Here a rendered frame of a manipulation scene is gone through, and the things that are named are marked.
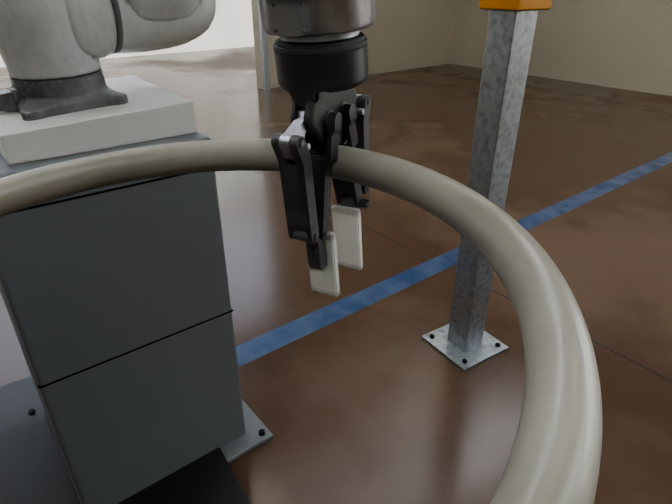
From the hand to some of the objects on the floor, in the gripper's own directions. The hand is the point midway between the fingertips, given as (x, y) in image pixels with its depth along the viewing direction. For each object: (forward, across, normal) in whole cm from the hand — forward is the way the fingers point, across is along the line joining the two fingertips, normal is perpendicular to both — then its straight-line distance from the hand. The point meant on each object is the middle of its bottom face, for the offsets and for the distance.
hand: (336, 252), depth 51 cm
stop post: (+90, -92, -8) cm, 128 cm away
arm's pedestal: (+82, -16, -73) cm, 111 cm away
